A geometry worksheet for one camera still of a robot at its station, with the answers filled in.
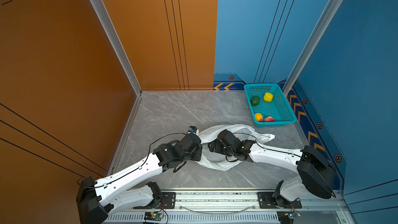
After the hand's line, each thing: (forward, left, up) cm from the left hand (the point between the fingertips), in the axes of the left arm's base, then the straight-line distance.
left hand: (201, 147), depth 76 cm
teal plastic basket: (+40, -47, -14) cm, 64 cm away
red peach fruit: (+25, -43, -10) cm, 50 cm away
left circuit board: (-27, +21, -15) cm, 37 cm away
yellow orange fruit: (+25, -36, -9) cm, 45 cm away
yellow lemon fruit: (+44, -47, -10) cm, 65 cm away
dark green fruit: (+40, -37, -10) cm, 55 cm away
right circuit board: (-26, -40, -15) cm, 50 cm away
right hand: (+4, -6, -8) cm, 10 cm away
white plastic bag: (-5, -9, -6) cm, 11 cm away
